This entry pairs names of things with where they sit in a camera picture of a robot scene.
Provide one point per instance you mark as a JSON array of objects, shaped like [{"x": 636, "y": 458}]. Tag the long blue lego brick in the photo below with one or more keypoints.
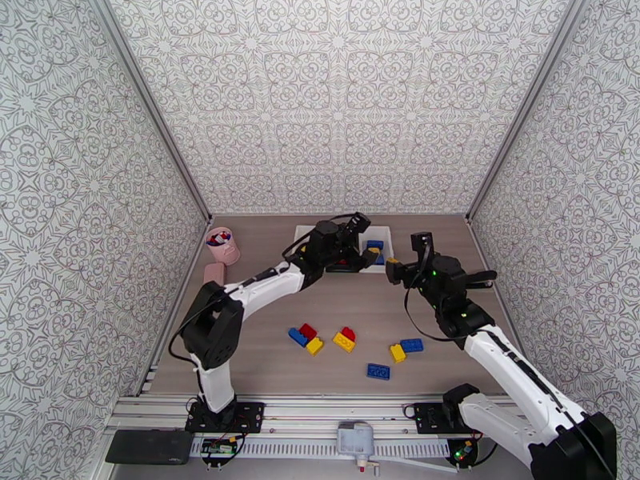
[
  {"x": 378, "y": 371},
  {"x": 412, "y": 345},
  {"x": 380, "y": 259}
]

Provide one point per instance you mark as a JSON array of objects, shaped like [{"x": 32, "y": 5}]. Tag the small blue lego brick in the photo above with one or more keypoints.
[{"x": 375, "y": 245}]

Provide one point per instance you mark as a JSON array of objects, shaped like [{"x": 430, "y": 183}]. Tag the large red lego brick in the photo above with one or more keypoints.
[{"x": 342, "y": 264}]

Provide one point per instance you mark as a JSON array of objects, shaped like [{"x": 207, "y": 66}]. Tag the black plastic bin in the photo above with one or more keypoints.
[{"x": 345, "y": 270}]

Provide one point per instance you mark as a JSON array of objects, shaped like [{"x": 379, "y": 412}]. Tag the white plastic bin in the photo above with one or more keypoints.
[
  {"x": 300, "y": 233},
  {"x": 387, "y": 233}
]

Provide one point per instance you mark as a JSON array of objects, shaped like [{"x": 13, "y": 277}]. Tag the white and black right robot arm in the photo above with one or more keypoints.
[{"x": 510, "y": 368}]

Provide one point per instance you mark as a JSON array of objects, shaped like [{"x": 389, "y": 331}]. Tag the black stapler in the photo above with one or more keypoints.
[{"x": 485, "y": 277}]

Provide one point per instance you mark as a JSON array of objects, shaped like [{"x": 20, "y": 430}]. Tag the pink cup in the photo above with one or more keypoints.
[{"x": 226, "y": 254}]

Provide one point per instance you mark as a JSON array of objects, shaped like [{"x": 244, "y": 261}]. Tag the red marker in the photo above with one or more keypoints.
[{"x": 218, "y": 238}]

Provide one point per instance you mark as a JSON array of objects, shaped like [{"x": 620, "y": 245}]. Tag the pink case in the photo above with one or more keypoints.
[{"x": 214, "y": 272}]

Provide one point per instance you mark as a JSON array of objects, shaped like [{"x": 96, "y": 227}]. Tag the round black circuit board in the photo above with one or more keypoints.
[{"x": 462, "y": 451}]

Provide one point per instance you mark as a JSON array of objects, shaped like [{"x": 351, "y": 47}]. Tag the grey plastic device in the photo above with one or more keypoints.
[{"x": 356, "y": 441}]

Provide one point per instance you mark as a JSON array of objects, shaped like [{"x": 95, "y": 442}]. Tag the small circuit board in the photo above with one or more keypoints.
[{"x": 220, "y": 447}]

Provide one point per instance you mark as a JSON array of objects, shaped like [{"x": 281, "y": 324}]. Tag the flat black box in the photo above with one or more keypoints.
[{"x": 150, "y": 446}]

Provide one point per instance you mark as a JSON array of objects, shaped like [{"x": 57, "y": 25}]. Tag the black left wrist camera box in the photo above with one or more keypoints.
[{"x": 360, "y": 223}]

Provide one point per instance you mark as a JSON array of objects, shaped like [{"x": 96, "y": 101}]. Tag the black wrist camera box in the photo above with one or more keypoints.
[
  {"x": 360, "y": 223},
  {"x": 422, "y": 242}
]

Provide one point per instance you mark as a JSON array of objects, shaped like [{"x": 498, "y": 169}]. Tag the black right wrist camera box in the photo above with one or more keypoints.
[{"x": 422, "y": 242}]

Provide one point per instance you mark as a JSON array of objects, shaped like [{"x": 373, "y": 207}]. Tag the aluminium table side rail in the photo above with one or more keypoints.
[
  {"x": 194, "y": 258},
  {"x": 481, "y": 253}
]

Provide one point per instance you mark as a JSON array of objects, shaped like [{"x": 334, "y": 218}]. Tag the aluminium table back rail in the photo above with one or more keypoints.
[{"x": 280, "y": 214}]

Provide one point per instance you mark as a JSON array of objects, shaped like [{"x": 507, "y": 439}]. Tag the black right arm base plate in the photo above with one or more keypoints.
[{"x": 425, "y": 418}]

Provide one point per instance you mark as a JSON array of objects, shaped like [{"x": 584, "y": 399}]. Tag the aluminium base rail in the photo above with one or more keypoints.
[{"x": 325, "y": 411}]

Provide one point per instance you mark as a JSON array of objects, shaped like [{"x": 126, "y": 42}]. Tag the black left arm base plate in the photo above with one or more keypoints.
[{"x": 250, "y": 413}]

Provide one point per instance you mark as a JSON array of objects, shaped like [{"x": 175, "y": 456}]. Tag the aluminium frame post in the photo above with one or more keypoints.
[
  {"x": 523, "y": 108},
  {"x": 154, "y": 108}
]

